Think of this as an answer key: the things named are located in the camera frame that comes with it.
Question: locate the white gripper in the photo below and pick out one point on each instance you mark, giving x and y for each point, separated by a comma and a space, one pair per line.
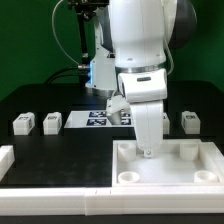
147, 120

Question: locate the white square table top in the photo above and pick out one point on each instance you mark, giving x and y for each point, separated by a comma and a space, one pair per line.
175, 163

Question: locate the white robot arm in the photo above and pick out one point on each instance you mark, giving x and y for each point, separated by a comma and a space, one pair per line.
134, 44

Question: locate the white marker sheet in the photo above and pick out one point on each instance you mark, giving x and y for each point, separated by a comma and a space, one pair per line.
88, 119

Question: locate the white front fence bar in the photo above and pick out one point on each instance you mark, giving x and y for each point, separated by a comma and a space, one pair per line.
112, 201

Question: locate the white left fence block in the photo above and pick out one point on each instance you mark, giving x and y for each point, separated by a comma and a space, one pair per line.
7, 158

